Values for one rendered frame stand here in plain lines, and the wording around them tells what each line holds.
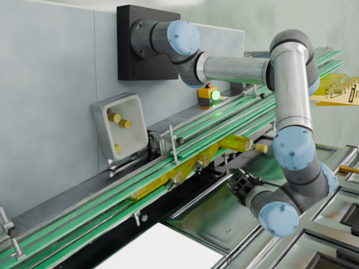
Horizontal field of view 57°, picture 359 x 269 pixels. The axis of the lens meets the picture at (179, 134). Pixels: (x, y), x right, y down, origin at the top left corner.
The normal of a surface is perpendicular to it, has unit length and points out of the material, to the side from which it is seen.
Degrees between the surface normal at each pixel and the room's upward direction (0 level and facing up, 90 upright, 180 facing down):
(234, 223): 91
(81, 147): 0
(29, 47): 0
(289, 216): 40
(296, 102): 65
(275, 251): 90
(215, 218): 90
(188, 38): 5
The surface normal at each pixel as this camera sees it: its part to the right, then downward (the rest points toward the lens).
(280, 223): 0.10, 0.12
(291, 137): -0.45, -0.60
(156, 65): 0.73, 0.18
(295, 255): -0.15, -0.92
